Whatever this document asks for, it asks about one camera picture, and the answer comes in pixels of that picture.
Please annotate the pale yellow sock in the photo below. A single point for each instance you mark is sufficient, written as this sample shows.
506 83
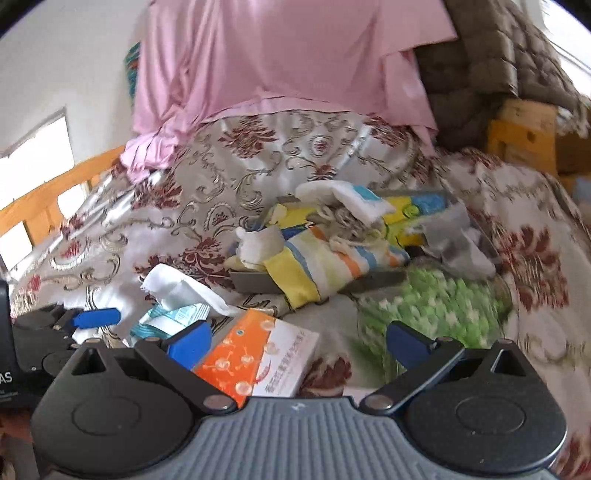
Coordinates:
244 264

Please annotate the brown quilted blanket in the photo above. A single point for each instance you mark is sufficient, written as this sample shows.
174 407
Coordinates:
480 69

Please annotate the orange box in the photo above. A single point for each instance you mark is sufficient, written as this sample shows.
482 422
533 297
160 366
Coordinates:
249 355

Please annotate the white and grey sock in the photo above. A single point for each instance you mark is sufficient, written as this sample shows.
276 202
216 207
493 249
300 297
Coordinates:
258 244

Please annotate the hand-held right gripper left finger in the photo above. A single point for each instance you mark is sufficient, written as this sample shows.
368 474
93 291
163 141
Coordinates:
189 346

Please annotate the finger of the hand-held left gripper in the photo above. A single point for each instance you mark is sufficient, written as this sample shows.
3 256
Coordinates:
97 317

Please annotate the floral bedspread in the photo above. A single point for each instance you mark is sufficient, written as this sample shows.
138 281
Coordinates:
207 184

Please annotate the green crochet cloth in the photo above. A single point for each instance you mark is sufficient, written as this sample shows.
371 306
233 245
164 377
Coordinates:
429 309

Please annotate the pink curtain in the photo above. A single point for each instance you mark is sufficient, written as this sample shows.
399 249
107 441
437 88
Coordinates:
277 55

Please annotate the teal wall poster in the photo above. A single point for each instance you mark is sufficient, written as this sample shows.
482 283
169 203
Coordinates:
132 69

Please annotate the striped sock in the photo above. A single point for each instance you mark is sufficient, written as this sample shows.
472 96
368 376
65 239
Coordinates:
323 267

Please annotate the cartoon printed tray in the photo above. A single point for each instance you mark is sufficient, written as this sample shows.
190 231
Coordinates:
249 282

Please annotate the teal tissue pack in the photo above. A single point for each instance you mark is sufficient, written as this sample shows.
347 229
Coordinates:
171 318

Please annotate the yellow cardboard box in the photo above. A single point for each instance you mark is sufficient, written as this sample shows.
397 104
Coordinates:
521 143

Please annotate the window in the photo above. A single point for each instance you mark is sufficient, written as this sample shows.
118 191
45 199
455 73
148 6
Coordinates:
37 152

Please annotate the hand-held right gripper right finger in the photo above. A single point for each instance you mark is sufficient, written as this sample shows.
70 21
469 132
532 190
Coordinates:
411 344

